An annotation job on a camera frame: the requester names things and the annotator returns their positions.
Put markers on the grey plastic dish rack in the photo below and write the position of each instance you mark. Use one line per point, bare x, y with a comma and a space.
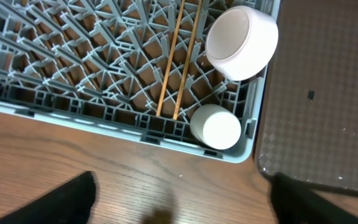
99, 66

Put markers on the small black debris piece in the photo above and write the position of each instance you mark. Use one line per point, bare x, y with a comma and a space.
311, 95

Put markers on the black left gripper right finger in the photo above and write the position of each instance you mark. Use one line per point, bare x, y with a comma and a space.
293, 202

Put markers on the small white cup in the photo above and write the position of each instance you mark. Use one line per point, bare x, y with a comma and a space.
215, 126

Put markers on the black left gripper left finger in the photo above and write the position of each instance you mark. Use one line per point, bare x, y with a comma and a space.
70, 203

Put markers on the dark brown serving tray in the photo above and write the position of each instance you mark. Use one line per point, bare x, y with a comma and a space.
315, 142

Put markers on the pink-white bowl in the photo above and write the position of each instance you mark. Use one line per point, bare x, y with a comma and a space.
241, 42

